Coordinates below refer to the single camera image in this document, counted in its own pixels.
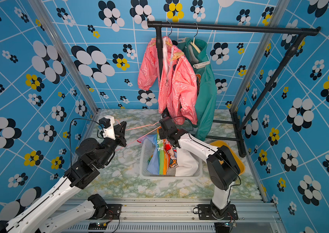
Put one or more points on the wooden hanger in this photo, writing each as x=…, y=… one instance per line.
x=170, y=48

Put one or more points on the pink clothes hanger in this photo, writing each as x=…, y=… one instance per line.
x=139, y=132

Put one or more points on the white red cartoon jacket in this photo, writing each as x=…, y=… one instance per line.
x=169, y=156

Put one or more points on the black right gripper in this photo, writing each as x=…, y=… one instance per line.
x=161, y=131

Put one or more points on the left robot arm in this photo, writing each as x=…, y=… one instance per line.
x=35, y=213

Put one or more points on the pink jacket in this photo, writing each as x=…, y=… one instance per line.
x=177, y=84

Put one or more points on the white plastic basket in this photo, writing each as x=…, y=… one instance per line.
x=149, y=170

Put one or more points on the small black electronics board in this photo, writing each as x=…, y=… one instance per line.
x=97, y=226

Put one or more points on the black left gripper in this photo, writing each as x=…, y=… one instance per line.
x=120, y=138

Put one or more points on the black clothes rack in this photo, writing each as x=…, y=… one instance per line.
x=301, y=33

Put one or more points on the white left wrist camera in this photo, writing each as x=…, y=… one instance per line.
x=107, y=127

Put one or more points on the white clothespin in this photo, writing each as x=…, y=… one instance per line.
x=201, y=65

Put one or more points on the green jacket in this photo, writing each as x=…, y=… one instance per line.
x=196, y=52

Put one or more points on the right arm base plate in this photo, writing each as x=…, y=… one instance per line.
x=211, y=212

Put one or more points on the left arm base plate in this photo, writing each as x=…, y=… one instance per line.
x=107, y=212

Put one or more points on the yellow plastic tray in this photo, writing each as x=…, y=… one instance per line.
x=220, y=143

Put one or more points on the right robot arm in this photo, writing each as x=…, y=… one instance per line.
x=223, y=165

